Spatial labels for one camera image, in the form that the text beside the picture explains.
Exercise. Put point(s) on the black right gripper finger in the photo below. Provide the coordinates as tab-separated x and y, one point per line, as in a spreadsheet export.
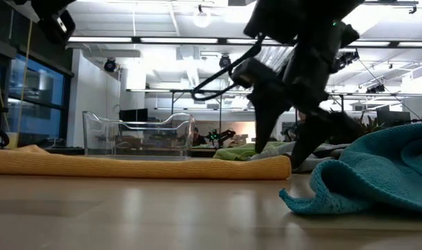
268	114
311	135

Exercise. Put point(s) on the grey microfiber towel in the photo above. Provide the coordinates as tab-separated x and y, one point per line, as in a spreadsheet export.
318	163

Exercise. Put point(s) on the lime green microfiber towel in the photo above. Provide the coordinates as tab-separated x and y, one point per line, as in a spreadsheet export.
235	152

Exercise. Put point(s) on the teal microfiber towel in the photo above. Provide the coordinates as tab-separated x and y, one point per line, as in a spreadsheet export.
370	173

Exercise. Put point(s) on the orange microfiber towel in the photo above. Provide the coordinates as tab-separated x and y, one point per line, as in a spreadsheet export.
127	168

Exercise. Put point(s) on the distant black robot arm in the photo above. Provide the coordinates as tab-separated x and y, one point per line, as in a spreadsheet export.
221	136

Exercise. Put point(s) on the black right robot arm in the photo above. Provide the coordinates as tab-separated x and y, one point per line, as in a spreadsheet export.
283	17

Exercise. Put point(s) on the black track spotlight cluster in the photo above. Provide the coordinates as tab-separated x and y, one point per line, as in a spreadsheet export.
344	60

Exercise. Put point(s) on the black ceiling spotlight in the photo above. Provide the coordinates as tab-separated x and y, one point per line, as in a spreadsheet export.
225	61
110	65

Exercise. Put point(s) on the person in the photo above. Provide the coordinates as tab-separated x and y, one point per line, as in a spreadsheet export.
197	139

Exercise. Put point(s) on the dark computer monitor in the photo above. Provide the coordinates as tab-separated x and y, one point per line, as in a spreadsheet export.
134	115
391	118

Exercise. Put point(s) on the long ceiling light bar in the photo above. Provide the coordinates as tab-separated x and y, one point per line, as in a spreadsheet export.
162	40

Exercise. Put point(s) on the white round ceiling lamp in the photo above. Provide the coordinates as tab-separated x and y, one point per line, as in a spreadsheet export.
202	19

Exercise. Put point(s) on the clear plastic bin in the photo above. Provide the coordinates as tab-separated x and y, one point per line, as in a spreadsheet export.
92	139

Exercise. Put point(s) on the yellow bucket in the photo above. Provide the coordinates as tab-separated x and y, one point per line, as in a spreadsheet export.
11	140

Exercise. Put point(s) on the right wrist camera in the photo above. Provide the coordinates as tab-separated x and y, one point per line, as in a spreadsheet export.
252	73

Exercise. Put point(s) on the black trestle frame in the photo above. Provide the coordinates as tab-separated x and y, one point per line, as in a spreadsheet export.
196	91

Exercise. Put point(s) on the black aluminium table frame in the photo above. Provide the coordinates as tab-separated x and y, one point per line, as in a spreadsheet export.
64	151

